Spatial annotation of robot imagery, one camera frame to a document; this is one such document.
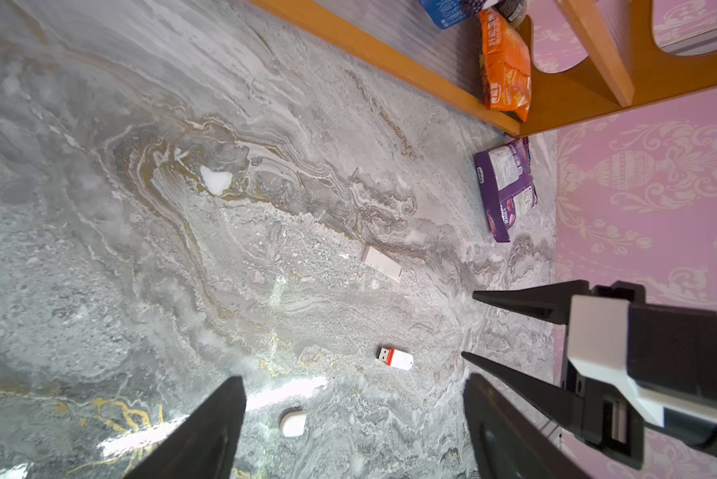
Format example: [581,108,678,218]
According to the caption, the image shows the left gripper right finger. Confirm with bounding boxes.
[463,373,587,479]

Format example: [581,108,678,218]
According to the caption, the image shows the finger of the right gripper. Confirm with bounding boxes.
[461,351,580,428]
[472,279,590,325]

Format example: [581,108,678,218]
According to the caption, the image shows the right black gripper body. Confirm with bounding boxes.
[560,281,646,470]

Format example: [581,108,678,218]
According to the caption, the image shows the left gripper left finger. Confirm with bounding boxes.
[127,376,246,479]

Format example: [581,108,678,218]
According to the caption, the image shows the white rounded usb cap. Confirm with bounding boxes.
[280,409,308,438]

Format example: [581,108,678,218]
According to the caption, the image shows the white red usb drive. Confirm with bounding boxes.
[376,346,414,371]

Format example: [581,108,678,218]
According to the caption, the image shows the white rectangular usb drive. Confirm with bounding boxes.
[361,245,402,283]

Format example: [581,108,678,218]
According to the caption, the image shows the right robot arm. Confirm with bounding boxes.
[465,281,717,469]

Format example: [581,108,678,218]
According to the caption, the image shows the purple snack bag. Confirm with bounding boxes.
[473,138,538,243]

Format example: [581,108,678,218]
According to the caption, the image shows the wooden shelf rack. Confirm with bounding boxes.
[262,1,717,137]

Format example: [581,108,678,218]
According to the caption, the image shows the orange snack bag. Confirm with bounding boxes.
[478,8,532,122]

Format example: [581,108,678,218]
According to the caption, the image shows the blue white packet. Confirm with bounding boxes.
[419,0,498,30]

